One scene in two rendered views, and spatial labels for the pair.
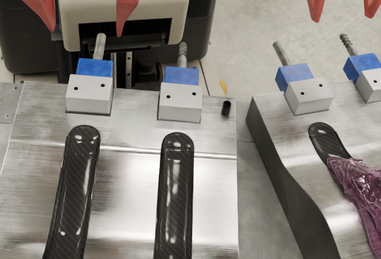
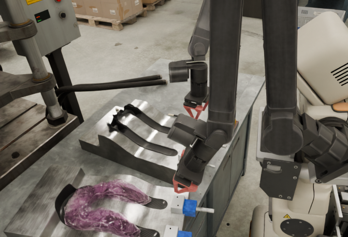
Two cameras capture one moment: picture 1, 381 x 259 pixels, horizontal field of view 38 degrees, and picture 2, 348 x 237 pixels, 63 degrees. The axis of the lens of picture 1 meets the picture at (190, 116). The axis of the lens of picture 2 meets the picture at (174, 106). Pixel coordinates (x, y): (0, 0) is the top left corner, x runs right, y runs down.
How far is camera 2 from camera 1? 105 cm
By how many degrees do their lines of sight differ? 81
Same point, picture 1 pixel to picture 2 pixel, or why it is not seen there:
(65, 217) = (165, 129)
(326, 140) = (159, 206)
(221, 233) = (142, 154)
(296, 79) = (188, 203)
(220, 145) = (167, 162)
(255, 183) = not seen: hidden behind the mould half
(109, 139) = not seen: hidden behind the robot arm
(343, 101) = (172, 220)
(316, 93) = (175, 201)
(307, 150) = (158, 195)
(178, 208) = (155, 149)
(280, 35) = not seen: outside the picture
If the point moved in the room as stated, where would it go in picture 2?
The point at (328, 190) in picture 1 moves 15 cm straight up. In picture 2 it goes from (136, 184) to (129, 152)
